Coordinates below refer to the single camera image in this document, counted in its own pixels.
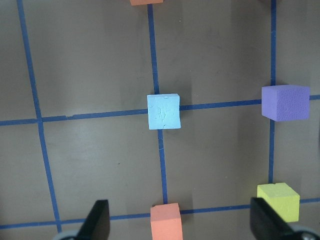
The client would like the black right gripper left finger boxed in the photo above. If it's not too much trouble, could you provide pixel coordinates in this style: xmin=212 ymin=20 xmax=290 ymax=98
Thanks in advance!
xmin=75 ymin=199 xmax=111 ymax=240

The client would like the purple right foam block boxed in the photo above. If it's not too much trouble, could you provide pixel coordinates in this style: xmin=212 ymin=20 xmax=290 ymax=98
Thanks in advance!
xmin=261 ymin=84 xmax=310 ymax=122

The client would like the light blue foam block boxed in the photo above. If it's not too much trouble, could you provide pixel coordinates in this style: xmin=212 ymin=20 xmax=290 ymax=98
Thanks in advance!
xmin=147 ymin=93 xmax=181 ymax=130

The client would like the yellow foam block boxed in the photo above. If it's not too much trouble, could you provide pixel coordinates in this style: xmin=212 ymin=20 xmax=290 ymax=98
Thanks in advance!
xmin=256 ymin=182 xmax=300 ymax=223

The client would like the orange foam block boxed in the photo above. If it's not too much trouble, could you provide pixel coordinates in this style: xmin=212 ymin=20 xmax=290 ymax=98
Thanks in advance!
xmin=150 ymin=203 xmax=183 ymax=240
xmin=130 ymin=0 xmax=164 ymax=6

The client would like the orange near foam block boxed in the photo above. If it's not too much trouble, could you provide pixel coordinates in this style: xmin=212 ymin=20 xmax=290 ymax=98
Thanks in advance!
xmin=150 ymin=203 xmax=183 ymax=240

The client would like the orange far foam block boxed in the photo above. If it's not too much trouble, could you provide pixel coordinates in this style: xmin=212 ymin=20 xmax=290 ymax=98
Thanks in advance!
xmin=130 ymin=0 xmax=164 ymax=6

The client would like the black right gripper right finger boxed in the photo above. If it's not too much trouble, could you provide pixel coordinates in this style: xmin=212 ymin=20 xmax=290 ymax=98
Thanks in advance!
xmin=249 ymin=197 xmax=300 ymax=240

